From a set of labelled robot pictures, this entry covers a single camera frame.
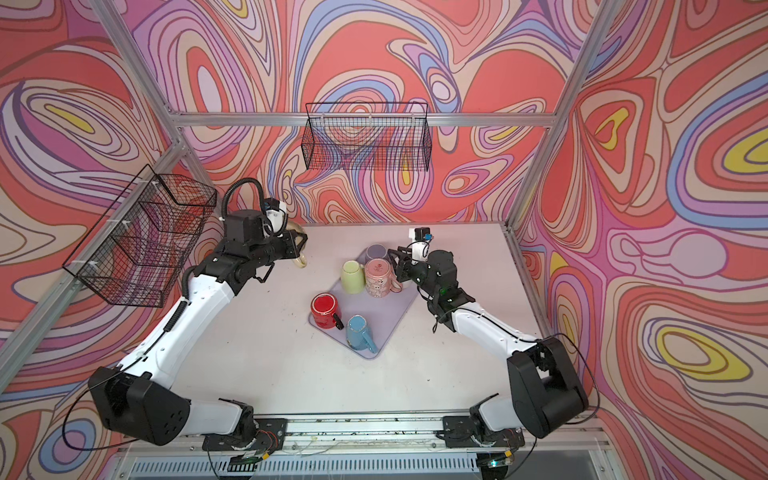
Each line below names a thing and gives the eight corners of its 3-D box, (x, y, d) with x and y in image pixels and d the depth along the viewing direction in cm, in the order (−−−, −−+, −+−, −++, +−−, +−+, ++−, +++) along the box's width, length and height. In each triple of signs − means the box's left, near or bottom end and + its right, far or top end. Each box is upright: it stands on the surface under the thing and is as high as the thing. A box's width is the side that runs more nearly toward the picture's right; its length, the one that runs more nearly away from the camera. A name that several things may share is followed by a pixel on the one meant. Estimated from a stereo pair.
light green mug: (343, 294, 101) (340, 278, 93) (345, 277, 106) (342, 260, 98) (364, 294, 101) (362, 278, 93) (365, 277, 106) (363, 260, 98)
